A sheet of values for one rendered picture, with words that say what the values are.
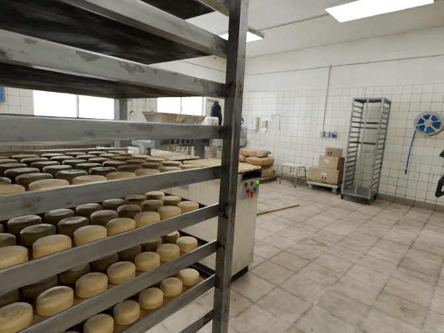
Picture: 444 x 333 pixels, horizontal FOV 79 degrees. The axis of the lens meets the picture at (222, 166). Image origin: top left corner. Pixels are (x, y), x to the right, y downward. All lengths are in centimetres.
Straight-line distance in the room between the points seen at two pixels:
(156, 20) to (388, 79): 567
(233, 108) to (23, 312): 49
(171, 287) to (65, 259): 29
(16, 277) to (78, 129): 20
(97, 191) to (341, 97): 596
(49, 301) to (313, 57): 645
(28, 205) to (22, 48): 18
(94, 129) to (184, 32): 24
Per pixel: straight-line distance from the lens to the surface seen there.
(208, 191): 215
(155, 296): 65
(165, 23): 51
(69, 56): 42
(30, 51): 40
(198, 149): 286
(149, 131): 47
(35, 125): 40
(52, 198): 42
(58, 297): 53
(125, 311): 62
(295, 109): 662
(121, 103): 94
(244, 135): 742
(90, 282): 55
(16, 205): 41
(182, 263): 60
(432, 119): 569
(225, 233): 64
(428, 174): 585
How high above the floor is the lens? 125
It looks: 9 degrees down
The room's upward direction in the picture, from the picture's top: 3 degrees clockwise
